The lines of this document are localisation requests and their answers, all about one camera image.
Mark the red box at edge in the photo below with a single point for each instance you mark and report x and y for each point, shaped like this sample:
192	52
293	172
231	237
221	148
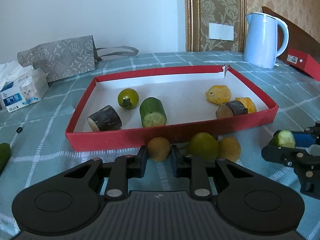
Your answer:
304	62

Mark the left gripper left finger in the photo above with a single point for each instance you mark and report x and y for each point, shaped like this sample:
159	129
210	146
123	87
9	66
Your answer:
121	170

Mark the dark sugarcane piece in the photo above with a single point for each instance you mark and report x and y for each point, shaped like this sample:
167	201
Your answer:
230	109
106	119

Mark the gold picture frame moulding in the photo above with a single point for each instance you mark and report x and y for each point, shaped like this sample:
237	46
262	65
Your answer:
192	25

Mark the small cucumber end piece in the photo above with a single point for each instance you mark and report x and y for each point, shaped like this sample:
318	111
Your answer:
283	138

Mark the yellow jackfruit piece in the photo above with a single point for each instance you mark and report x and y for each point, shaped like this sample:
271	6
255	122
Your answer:
248	104
218	94

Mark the green tomato with calyx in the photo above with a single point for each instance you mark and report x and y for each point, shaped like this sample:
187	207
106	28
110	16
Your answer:
128	98

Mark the large cucumber piece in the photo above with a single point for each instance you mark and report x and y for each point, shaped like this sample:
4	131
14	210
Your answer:
152	113

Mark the longan fruit with stem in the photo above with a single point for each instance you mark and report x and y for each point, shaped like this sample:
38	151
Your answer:
158	149

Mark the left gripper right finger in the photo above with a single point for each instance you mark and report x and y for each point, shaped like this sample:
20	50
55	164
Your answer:
197	171

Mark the light blue electric kettle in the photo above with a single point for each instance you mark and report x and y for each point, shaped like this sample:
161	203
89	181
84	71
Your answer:
267	38

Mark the tissue pack with cat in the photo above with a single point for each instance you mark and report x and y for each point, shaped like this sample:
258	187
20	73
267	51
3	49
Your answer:
21	86

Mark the red shallow cardboard box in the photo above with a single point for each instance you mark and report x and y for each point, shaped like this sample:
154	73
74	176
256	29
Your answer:
182	93

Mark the cucumber piece far left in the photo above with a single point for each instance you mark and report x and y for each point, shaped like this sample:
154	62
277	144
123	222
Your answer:
5	154

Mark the grey patterned gift bag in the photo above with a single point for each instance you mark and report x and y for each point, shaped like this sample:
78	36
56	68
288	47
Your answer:
72	56

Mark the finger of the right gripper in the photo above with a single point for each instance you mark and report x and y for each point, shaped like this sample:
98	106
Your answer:
304	139

